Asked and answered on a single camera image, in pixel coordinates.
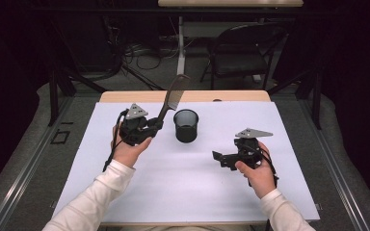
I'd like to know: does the person's left hand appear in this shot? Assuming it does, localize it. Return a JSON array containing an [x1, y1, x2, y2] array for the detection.
[[110, 125, 153, 167]]

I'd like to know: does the white table mat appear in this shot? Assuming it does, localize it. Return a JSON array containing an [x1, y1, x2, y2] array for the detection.
[[52, 101, 321, 224]]

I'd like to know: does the white table leg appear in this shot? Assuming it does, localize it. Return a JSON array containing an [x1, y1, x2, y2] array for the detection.
[[176, 15, 187, 75]]

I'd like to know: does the bundle of floor cables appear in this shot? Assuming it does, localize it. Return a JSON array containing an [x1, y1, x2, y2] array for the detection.
[[102, 15, 181, 90]]

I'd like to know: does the hand-held gripper cable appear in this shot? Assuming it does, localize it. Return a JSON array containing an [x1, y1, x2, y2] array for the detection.
[[101, 109, 130, 173], [242, 143, 279, 189]]

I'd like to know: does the grey metal floor rail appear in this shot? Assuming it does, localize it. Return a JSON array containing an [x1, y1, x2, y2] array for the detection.
[[298, 95, 370, 231], [0, 95, 75, 231]]

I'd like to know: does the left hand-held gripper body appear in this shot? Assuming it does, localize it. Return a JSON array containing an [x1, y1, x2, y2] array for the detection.
[[119, 103, 152, 147]]

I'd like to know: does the right hand-held gripper cable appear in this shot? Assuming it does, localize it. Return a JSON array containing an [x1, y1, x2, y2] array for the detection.
[[242, 143, 279, 189]]

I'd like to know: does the black metal stand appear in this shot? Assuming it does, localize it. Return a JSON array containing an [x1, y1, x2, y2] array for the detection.
[[267, 68, 322, 130], [47, 68, 108, 127]]

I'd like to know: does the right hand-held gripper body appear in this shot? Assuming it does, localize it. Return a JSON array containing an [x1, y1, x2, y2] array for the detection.
[[222, 128, 274, 170]]

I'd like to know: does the left hand-held gripper cable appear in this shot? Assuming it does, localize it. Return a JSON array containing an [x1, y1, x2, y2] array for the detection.
[[101, 109, 130, 173]]

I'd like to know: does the dark brown comb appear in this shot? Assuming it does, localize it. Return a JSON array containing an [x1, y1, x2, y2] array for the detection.
[[155, 74, 191, 124]]

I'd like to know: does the black folding chair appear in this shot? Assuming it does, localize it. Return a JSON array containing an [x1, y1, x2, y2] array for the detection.
[[199, 22, 288, 90]]

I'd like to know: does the black mesh pen cup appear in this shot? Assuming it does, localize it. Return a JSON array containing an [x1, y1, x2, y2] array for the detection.
[[172, 109, 199, 143]]

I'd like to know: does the person's right hand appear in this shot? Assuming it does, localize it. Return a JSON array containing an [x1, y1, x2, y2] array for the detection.
[[234, 142, 278, 199]]

